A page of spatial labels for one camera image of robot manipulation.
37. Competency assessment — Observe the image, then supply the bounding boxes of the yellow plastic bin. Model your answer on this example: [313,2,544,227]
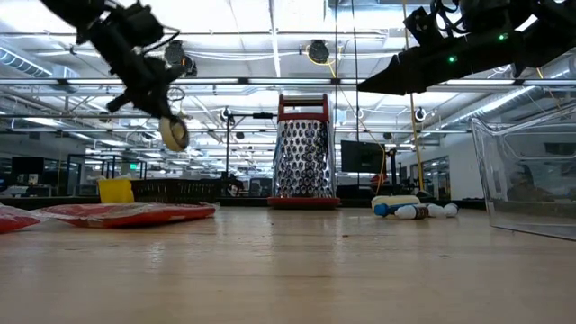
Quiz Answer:
[97,178,136,204]

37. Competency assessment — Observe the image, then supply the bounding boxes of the yellow hanging cable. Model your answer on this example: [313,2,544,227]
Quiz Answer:
[401,0,432,198]

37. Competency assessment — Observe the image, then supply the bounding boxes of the red snack packet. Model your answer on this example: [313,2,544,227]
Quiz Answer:
[0,204,45,235]
[42,202,218,230]

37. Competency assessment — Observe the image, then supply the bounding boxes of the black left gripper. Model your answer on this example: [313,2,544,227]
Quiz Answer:
[89,20,181,123]

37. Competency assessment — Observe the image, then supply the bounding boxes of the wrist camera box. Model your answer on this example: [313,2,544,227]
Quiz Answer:
[402,5,445,46]
[114,3,166,49]

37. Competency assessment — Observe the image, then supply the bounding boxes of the black monitor on stand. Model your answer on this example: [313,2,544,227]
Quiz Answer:
[340,139,386,175]

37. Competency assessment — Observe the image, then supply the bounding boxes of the black hanging cable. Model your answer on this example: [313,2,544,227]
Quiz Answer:
[333,0,339,130]
[350,0,360,143]

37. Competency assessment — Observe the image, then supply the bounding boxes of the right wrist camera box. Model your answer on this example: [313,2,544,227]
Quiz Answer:
[402,5,445,46]

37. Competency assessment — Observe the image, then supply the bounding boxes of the red metal box grater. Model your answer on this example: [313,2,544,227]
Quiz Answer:
[267,93,341,211]

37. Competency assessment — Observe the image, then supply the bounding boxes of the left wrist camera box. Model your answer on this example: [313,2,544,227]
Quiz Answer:
[114,3,166,49]

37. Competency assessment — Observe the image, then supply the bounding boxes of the person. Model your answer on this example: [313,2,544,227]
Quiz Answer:
[508,173,555,203]

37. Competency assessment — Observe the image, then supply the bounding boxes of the cream sponge rolls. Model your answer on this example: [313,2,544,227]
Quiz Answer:
[157,115,191,153]

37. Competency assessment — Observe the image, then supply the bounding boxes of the clear plastic container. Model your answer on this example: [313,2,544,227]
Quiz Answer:
[470,103,576,242]

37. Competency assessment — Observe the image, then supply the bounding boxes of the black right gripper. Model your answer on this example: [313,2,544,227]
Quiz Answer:
[356,38,473,97]

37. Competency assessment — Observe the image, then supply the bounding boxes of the black mesh basket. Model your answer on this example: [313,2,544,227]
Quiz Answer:
[130,178,222,204]

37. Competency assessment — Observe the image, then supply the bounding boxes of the cream tape roll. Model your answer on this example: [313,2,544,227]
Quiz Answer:
[371,194,421,211]

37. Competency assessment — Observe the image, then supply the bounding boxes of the small black monitor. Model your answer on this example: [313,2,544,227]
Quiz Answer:
[11,156,45,176]

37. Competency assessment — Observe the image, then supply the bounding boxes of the white dropper bottle dark label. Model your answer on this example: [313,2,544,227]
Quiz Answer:
[393,204,430,221]

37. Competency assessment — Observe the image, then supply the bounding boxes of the black boom stand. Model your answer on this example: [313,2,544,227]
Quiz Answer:
[223,111,276,184]

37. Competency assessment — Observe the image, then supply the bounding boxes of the black ceiling cable reel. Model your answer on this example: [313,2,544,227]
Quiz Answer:
[307,39,331,65]
[163,39,198,78]

